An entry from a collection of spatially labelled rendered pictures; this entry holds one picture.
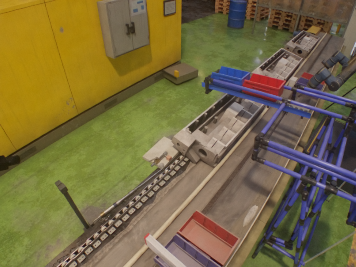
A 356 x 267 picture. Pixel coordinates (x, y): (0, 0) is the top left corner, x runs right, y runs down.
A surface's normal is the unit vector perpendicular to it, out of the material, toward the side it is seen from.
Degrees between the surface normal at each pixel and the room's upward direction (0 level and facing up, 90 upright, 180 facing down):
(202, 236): 0
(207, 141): 10
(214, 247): 0
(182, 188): 0
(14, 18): 90
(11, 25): 90
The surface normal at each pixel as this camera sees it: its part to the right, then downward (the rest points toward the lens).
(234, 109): 0.13, -0.67
